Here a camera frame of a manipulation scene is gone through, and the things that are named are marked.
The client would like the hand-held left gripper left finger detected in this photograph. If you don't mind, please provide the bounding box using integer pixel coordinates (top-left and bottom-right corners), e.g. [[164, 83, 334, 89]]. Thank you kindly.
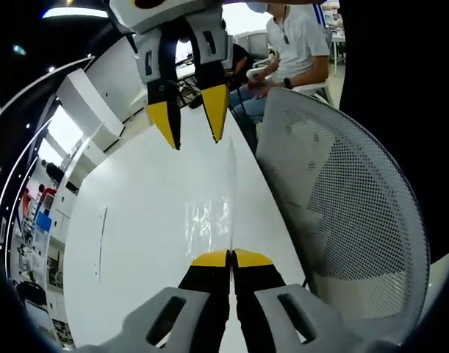
[[78, 248, 232, 353]]

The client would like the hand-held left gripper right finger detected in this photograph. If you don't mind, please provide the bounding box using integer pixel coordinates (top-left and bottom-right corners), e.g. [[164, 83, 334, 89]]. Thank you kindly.
[[233, 248, 403, 353]]

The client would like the clear food packaging bag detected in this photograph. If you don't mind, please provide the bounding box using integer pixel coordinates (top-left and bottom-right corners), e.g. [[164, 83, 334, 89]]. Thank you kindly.
[[183, 138, 240, 258]]

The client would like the white square pillar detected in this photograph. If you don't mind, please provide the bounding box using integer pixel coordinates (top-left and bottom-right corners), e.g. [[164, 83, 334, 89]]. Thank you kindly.
[[56, 68, 126, 152]]

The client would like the ceiling light strip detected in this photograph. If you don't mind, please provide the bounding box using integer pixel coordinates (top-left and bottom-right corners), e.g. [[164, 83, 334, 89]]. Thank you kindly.
[[42, 7, 108, 20]]

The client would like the white plastic chair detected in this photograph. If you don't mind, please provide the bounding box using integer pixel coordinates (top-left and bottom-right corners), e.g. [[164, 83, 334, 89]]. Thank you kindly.
[[292, 79, 337, 108]]

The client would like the white mesh office chair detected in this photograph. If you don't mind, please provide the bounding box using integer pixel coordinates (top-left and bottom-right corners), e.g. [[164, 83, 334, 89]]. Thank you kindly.
[[255, 87, 431, 334]]

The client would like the blue box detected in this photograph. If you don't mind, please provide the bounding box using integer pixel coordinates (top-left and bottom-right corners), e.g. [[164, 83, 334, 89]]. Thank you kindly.
[[35, 213, 54, 233]]

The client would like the person's dark clothing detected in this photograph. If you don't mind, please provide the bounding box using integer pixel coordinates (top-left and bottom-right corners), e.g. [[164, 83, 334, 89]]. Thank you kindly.
[[337, 0, 449, 265]]

